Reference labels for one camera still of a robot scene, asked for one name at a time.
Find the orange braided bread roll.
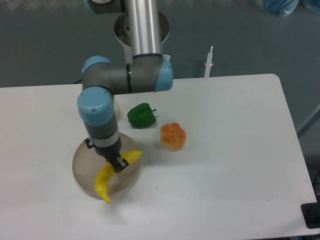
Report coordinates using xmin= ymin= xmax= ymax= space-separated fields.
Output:
xmin=160 ymin=122 xmax=187 ymax=151

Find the yellow banana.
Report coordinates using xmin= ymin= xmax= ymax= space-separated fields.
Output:
xmin=94 ymin=149 xmax=143 ymax=204

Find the beige round plate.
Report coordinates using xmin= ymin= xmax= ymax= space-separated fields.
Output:
xmin=72 ymin=133 xmax=142 ymax=200

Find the blue plastic bag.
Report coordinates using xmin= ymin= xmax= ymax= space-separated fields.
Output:
xmin=253 ymin=0 xmax=320 ymax=17

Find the white metal bracket right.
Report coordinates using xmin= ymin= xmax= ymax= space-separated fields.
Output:
xmin=204 ymin=45 xmax=214 ymax=78

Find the grey table leg bar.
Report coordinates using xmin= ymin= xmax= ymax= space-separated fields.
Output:
xmin=296 ymin=104 xmax=320 ymax=138

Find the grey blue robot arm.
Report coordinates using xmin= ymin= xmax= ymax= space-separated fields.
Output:
xmin=77 ymin=0 xmax=173 ymax=173

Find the green bell pepper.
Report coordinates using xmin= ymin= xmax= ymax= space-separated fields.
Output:
xmin=127 ymin=102 xmax=156 ymax=129

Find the black box at edge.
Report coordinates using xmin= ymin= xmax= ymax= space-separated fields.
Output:
xmin=301 ymin=202 xmax=320 ymax=229

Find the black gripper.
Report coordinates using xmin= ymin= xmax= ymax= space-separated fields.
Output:
xmin=84 ymin=137 xmax=129 ymax=173

